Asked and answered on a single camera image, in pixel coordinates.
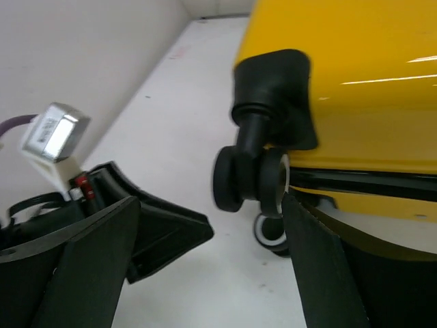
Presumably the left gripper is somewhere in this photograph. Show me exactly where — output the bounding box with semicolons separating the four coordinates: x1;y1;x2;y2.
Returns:
1;171;102;239

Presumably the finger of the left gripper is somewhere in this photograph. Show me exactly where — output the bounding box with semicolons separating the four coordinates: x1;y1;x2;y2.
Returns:
90;162;214;284

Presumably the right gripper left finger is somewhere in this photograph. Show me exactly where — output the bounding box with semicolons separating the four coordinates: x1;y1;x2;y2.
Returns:
1;197;140;327

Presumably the yellow hard-shell suitcase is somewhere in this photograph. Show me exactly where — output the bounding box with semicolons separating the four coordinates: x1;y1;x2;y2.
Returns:
212;1;436;254

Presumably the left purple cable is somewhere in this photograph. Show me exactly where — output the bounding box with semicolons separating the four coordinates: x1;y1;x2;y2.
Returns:
0;115;37;137

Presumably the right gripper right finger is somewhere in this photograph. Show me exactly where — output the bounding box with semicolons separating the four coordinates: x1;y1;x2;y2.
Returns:
282;194;436;327

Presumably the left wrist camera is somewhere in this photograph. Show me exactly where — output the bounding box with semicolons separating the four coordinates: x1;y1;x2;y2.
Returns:
20;101;92;201

